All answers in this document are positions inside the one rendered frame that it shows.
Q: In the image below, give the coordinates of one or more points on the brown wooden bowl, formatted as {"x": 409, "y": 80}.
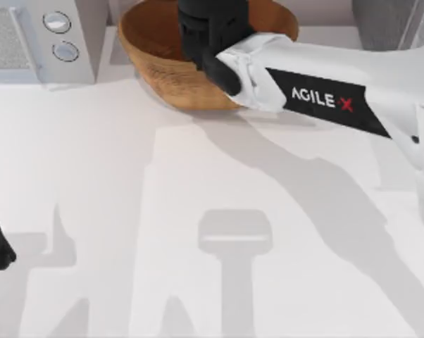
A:
{"x": 169, "y": 81}

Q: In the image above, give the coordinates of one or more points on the pale microwave oven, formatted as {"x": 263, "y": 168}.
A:
{"x": 85, "y": 42}

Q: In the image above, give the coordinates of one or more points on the grey cabinet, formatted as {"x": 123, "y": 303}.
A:
{"x": 381, "y": 21}

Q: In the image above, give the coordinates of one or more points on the round grey microwave knob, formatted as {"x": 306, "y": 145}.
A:
{"x": 56, "y": 21}
{"x": 65, "y": 51}

